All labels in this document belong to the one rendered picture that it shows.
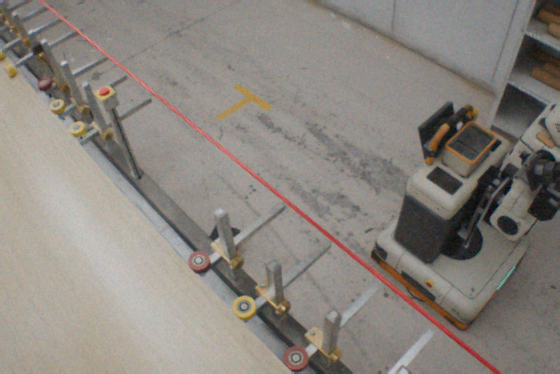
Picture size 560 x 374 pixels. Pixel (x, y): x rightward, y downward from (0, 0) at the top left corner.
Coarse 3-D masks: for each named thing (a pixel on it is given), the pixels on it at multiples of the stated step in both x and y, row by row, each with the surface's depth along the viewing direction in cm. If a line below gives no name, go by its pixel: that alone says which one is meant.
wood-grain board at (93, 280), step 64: (0, 64) 260; (0, 128) 223; (64, 128) 219; (0, 192) 195; (64, 192) 193; (0, 256) 174; (64, 256) 173; (128, 256) 172; (0, 320) 156; (64, 320) 156; (128, 320) 155; (192, 320) 155
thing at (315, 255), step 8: (320, 248) 176; (328, 248) 177; (312, 256) 174; (320, 256) 176; (304, 264) 172; (312, 264) 175; (288, 272) 171; (296, 272) 170; (288, 280) 168; (256, 304) 163; (264, 304) 164; (256, 312) 164; (248, 320) 162
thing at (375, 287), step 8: (368, 288) 165; (376, 288) 164; (360, 296) 163; (368, 296) 163; (352, 304) 161; (360, 304) 161; (344, 312) 159; (352, 312) 159; (344, 320) 158; (312, 344) 153; (312, 352) 151
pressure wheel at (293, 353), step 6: (288, 348) 147; (294, 348) 146; (300, 348) 146; (288, 354) 145; (294, 354) 145; (300, 354) 145; (306, 354) 145; (288, 360) 144; (294, 360) 144; (300, 360) 144; (306, 360) 143; (288, 366) 143; (294, 366) 142; (300, 366) 142; (294, 372) 144
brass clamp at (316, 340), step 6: (318, 330) 155; (306, 336) 154; (312, 336) 154; (318, 336) 154; (312, 342) 152; (318, 342) 152; (318, 348) 151; (336, 348) 150; (324, 354) 150; (330, 354) 149; (336, 354) 149; (342, 354) 150; (330, 360) 150; (336, 360) 150
